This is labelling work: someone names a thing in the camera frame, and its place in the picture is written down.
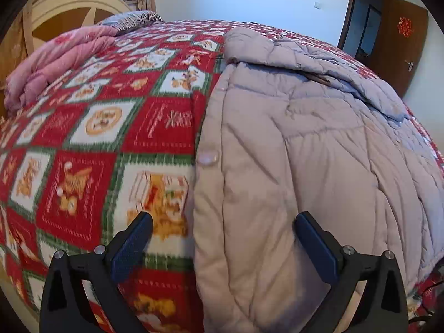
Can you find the striped pillow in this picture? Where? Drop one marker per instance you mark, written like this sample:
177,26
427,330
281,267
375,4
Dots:
135,19

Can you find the cream and wood bed headboard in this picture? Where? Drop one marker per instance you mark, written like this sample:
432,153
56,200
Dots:
69,10

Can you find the brown wooden door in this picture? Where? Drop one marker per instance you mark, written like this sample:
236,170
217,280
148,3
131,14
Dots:
395,52

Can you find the brown wooden door frame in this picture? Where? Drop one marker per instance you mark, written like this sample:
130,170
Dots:
347,17

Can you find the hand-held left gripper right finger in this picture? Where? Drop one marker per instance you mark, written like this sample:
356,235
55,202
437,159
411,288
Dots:
317,249

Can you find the red checked printed bedsheet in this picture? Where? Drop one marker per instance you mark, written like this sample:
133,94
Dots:
104,128

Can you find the red paper door decoration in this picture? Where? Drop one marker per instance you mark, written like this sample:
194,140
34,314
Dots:
404,26

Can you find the pink floral folded quilt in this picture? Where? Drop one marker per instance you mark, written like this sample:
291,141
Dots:
62,59

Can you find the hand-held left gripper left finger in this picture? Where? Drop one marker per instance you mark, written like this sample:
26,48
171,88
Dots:
132,246

